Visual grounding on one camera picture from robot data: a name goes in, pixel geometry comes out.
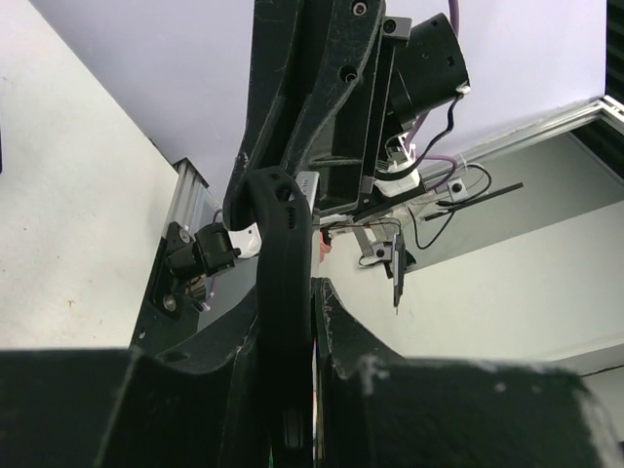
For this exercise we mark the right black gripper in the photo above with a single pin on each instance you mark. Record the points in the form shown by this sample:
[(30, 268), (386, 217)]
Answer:
[(366, 167)]

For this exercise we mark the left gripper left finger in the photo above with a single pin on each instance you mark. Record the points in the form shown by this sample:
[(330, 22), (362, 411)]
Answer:
[(191, 406)]

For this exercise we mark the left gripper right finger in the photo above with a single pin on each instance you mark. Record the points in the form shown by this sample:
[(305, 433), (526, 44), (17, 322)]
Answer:
[(377, 408)]

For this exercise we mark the silver white smartphone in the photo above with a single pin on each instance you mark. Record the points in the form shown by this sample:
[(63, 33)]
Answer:
[(308, 183)]

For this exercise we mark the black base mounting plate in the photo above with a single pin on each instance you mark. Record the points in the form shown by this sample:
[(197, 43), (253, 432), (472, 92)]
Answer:
[(179, 284)]

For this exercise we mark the aluminium front rail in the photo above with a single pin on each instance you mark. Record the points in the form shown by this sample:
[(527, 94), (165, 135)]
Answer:
[(192, 206)]

